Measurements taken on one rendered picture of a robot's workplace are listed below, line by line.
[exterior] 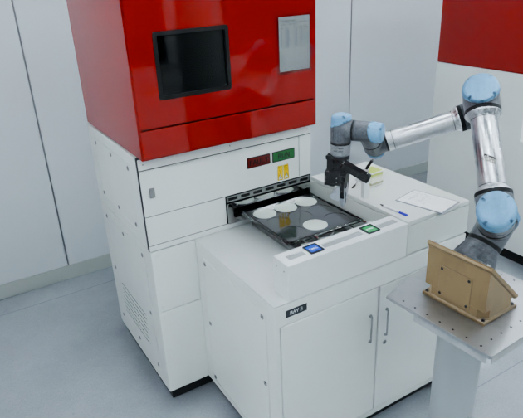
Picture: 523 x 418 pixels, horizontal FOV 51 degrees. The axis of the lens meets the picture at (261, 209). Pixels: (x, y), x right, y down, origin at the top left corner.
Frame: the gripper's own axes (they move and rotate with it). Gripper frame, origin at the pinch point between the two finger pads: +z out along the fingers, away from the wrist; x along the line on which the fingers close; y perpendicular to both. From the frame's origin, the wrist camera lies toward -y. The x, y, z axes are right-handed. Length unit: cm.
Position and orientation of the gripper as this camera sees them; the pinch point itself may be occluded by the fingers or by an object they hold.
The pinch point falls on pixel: (344, 204)
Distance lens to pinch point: 213.3
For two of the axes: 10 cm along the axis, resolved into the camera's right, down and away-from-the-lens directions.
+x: -3.6, 3.9, -8.5
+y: -9.3, -1.2, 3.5
